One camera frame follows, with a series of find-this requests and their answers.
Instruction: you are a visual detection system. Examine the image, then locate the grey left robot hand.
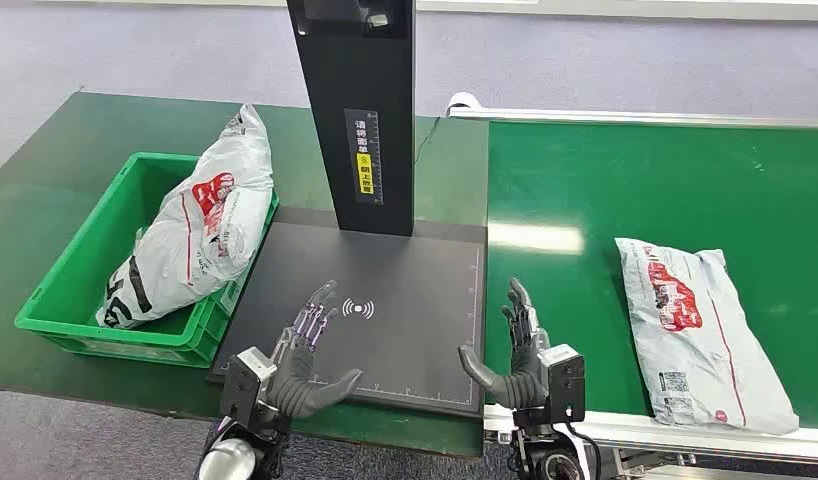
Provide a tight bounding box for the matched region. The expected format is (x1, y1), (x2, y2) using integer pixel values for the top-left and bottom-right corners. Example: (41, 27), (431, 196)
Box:
(268, 280), (365, 420)

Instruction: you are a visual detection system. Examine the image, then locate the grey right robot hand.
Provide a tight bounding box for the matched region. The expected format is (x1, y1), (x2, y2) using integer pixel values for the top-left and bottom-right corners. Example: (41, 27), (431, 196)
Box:
(457, 277), (553, 411)

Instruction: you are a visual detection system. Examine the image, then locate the white courier package red logo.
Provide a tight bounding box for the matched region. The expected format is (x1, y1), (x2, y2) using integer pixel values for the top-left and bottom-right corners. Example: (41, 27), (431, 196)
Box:
(614, 237), (800, 437)

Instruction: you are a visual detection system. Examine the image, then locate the black inbound scanner machine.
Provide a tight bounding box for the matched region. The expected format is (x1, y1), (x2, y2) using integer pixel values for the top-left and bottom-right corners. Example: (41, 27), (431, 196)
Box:
(206, 0), (488, 420)

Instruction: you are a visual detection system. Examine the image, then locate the large white courier package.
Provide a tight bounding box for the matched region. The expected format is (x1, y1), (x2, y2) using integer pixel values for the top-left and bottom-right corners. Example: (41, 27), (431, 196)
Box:
(94, 102), (276, 331)

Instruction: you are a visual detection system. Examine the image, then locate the green conveyor belt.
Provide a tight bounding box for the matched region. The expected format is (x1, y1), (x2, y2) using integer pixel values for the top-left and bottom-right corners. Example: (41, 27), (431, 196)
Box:
(485, 120), (818, 431)

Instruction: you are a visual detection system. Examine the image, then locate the white conveyor end cap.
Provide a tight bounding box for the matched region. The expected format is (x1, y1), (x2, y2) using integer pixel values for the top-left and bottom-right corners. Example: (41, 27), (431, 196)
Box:
(446, 91), (482, 120)

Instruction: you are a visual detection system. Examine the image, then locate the black yellow label sticker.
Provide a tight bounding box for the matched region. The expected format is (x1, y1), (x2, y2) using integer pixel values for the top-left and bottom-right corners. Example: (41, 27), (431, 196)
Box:
(343, 107), (384, 206)

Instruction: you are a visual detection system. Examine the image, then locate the green plastic crate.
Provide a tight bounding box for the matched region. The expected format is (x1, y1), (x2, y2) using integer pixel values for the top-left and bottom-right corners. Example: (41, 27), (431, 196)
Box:
(14, 151), (281, 370)

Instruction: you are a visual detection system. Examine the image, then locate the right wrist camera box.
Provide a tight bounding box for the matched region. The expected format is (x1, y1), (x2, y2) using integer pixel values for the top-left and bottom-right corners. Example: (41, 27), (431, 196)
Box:
(536, 343), (588, 426)

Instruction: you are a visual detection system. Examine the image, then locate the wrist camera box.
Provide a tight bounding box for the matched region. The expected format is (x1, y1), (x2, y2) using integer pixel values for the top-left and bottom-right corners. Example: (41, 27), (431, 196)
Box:
(219, 347), (278, 427)
(536, 343), (588, 426)

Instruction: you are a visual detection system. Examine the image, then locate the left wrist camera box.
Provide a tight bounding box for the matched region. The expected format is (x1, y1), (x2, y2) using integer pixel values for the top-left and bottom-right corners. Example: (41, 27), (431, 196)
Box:
(219, 347), (278, 427)

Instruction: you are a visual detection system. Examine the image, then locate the aluminium conveyor frame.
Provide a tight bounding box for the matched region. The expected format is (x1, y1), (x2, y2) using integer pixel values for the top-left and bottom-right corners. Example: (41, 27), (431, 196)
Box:
(446, 92), (818, 480)

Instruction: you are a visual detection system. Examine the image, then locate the thin black table cable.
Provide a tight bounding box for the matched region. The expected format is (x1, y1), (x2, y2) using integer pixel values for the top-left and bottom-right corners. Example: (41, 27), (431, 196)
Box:
(413, 116), (443, 166)

